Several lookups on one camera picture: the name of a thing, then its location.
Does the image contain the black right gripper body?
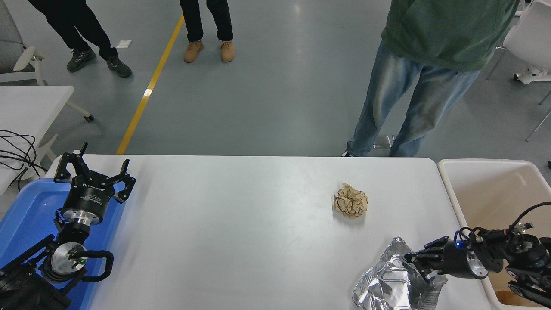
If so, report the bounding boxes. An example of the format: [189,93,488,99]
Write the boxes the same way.
[439,241,474,278]

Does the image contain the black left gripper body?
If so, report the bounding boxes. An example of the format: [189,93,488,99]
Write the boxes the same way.
[60,180,117,216]

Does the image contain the silver foil tray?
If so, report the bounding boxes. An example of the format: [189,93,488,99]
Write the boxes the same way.
[352,237,448,310]

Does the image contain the blue plastic tray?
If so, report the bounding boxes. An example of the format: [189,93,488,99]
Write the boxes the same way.
[0,179,125,310]

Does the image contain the brown scrap in bin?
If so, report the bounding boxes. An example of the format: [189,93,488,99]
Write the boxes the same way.
[495,291,528,307]

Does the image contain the large pale plastic bin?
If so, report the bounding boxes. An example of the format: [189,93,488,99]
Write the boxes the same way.
[437,158,551,310]

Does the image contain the white side table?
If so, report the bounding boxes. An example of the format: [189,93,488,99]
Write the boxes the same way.
[0,85,74,194]

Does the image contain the crumpled tan paper ball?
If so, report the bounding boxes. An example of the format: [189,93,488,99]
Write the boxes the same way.
[333,183,369,219]

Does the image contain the grey office chair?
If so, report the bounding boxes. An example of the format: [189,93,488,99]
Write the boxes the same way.
[0,0,95,123]

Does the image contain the white plastic chair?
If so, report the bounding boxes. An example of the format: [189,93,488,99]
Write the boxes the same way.
[486,0,551,105]

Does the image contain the black cables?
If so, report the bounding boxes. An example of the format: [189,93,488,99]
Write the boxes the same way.
[0,130,49,192]

